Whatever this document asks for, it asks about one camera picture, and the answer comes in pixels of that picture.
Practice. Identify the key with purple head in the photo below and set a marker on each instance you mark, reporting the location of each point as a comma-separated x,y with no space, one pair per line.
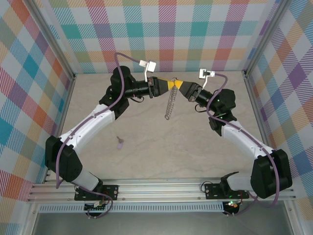
120,145

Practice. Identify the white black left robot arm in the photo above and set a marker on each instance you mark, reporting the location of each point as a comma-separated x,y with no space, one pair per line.
85,127

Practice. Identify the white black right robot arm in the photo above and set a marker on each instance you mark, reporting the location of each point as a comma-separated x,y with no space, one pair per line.
244,139

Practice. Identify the small circuit board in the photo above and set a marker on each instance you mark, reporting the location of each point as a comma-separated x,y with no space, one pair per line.
96,208
232,205

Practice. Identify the white left camera bracket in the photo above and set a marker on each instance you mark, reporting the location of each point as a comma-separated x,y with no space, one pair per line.
145,77

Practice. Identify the white camera bracket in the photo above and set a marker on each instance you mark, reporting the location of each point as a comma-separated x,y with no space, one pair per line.
206,82
145,77

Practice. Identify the white right camera bracket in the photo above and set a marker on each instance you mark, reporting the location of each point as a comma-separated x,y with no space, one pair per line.
206,82

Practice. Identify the aluminium corner post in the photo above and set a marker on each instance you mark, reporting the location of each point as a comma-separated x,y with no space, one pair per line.
52,36
266,36

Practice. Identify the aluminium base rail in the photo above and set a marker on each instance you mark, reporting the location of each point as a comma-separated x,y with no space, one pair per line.
159,189

